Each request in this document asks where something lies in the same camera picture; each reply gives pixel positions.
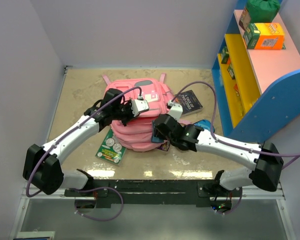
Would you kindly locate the blue yellow pink shelf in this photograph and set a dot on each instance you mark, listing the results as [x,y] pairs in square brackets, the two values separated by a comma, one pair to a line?
[268,82]

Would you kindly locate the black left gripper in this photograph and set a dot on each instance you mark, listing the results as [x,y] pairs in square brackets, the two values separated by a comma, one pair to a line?
[128,105]

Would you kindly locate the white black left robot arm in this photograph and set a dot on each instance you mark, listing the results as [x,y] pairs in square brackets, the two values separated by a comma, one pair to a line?
[43,164]

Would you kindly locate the purple paperback book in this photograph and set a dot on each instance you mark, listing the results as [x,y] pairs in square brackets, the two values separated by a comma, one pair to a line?
[164,147]

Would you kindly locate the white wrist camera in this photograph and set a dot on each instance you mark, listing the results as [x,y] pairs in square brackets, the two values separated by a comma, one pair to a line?
[139,106]
[175,110]

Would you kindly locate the brown card box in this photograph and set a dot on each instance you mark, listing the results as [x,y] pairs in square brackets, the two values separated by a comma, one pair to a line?
[244,19]

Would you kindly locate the small green box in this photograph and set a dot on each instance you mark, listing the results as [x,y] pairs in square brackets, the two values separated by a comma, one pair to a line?
[225,56]
[230,71]

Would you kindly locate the green paperback book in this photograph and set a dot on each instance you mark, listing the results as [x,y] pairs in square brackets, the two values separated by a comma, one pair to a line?
[111,150]

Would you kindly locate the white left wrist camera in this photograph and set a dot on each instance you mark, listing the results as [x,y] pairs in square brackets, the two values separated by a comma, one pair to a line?
[139,106]

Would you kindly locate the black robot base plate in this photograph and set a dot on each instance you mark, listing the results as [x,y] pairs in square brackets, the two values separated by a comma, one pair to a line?
[199,193]

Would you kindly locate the small green box upper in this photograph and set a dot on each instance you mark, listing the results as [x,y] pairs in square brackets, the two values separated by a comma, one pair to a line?
[225,56]

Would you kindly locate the pink student backpack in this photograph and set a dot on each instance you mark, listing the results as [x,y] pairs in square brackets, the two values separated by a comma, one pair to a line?
[137,134]

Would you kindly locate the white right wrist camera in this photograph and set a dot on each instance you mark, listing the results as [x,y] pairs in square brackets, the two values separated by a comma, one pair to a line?
[175,110]

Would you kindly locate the dark novel book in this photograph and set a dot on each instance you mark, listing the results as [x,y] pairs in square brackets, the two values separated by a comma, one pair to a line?
[189,102]

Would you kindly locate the blue pencil case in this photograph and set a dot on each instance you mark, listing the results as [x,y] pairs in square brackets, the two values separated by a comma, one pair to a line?
[205,124]

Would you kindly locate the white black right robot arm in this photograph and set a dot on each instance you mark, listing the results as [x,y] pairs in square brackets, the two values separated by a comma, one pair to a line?
[261,164]

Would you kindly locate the orange packet on shelf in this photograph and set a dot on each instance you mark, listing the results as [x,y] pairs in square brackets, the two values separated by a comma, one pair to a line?
[236,89]

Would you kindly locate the small green box lower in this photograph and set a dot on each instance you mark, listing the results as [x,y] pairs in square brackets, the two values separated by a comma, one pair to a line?
[230,71]

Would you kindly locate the orange green crayon box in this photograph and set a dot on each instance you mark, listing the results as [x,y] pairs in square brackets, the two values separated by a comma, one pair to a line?
[264,36]

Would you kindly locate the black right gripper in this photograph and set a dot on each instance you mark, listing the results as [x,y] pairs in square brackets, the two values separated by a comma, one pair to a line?
[158,134]

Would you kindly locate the blue wallet notebook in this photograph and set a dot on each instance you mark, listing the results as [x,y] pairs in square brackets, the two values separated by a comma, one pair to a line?
[154,137]

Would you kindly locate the green cloth bag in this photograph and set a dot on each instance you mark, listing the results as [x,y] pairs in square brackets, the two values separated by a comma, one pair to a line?
[263,11]

